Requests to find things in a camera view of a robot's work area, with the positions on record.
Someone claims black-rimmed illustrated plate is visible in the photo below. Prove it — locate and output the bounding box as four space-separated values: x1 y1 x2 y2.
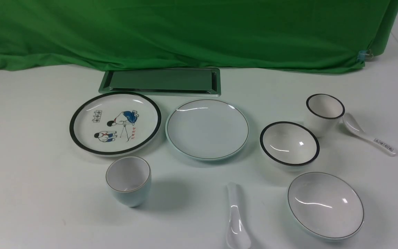
69 92 162 157

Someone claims plain white ceramic spoon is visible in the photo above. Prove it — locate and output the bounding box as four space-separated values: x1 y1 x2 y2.
226 182 252 249

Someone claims black-rimmed white cup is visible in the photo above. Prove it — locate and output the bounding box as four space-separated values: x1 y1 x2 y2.
303 93 345 138

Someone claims green backdrop cloth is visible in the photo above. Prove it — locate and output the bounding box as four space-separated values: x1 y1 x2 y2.
0 0 398 74

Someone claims pale blue plain plate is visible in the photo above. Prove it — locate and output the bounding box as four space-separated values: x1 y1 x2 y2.
165 99 250 161

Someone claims pale blue cup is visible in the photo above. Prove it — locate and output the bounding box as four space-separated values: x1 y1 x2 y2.
105 156 152 208

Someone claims white spoon with label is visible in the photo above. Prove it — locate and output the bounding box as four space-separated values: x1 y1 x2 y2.
342 112 398 157

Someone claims blue binder clip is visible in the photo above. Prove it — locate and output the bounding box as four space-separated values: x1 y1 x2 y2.
356 49 374 63

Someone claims metal table cable hatch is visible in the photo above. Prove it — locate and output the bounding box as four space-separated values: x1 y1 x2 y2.
98 67 221 97

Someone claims black-rimmed white bowl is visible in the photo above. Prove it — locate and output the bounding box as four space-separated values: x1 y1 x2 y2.
259 121 320 172

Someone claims pale blue thin-rimmed bowl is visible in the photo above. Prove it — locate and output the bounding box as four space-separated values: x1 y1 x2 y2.
286 172 365 241

